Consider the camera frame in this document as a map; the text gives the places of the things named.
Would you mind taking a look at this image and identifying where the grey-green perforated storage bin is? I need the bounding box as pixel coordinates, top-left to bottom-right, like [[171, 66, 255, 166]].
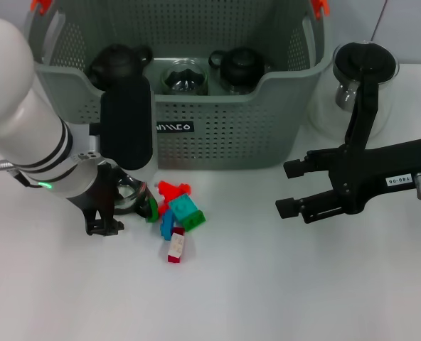
[[20, 0, 334, 170]]

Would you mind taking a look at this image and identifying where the black clay teapot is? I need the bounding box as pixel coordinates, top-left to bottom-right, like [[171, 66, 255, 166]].
[[88, 43, 154, 90]]

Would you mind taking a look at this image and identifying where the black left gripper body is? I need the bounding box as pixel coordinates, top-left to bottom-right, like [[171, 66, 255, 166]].
[[68, 161, 122, 218]]

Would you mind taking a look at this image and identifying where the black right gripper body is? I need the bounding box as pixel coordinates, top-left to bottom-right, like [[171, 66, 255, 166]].
[[329, 136, 421, 215]]

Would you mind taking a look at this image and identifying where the blue toy brick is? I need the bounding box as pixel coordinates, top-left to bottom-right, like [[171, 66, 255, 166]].
[[159, 209, 175, 242]]

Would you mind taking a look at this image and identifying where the orange bin latch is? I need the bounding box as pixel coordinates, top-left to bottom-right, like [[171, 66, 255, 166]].
[[31, 0, 53, 16], [310, 0, 331, 18]]

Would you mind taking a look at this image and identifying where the glass teapot with black handle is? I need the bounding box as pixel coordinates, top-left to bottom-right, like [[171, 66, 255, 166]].
[[308, 40, 400, 150]]

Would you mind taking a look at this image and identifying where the glass teacup with black sleeve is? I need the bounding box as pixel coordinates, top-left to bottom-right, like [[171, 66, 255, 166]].
[[114, 170, 157, 220], [159, 63, 211, 96], [208, 45, 272, 96]]

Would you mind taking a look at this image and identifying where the grey left gripper cable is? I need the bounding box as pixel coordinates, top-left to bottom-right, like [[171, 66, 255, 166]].
[[11, 169, 33, 188]]

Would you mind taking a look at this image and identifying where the large green toy brick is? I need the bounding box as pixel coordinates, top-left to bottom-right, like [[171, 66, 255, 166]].
[[181, 209, 208, 232]]

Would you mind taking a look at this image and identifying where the large red slope brick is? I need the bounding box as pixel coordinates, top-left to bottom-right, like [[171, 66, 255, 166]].
[[156, 180, 183, 205]]

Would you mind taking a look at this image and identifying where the teal square toy brick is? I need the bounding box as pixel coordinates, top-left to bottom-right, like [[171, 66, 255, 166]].
[[169, 195, 199, 221]]

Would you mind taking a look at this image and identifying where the white and red block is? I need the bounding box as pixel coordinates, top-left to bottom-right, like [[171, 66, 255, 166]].
[[166, 227, 187, 264]]

